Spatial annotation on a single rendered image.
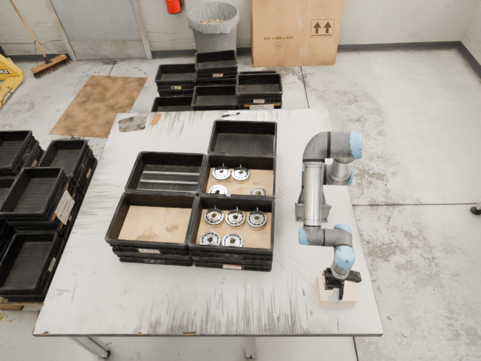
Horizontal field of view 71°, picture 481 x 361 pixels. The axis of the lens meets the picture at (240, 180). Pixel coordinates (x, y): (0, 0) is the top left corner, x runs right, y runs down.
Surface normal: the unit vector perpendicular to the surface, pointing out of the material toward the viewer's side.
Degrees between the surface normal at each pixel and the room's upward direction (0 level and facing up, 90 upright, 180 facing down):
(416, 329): 0
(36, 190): 0
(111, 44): 90
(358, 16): 90
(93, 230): 0
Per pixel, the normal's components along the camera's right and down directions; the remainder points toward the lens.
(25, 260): -0.04, -0.65
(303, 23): -0.01, 0.62
